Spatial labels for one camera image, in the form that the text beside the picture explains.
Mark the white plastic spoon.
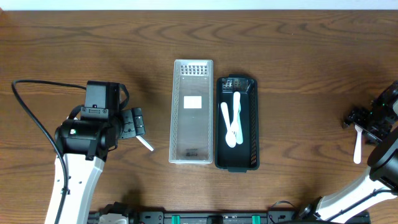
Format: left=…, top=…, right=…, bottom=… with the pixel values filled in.
left=136, top=136, right=154, bottom=151
left=220, top=102, right=236, bottom=148

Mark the white plastic fork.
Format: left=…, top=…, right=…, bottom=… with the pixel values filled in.
left=231, top=91, right=243, bottom=144
left=353, top=124, right=363, bottom=164

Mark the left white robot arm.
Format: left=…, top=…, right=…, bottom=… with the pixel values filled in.
left=45, top=81, right=146, bottom=223

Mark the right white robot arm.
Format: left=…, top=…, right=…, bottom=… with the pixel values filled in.
left=296, top=81, right=397, bottom=223

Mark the clear perforated plastic basket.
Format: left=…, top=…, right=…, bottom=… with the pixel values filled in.
left=169, top=59, right=213, bottom=164

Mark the black perforated plastic basket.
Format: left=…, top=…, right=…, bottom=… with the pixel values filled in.
left=215, top=74, right=260, bottom=172

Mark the black mounting rail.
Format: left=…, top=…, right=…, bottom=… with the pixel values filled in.
left=88, top=201, right=371, bottom=224

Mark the left black cable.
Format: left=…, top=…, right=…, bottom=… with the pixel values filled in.
left=11, top=79, right=88, bottom=224

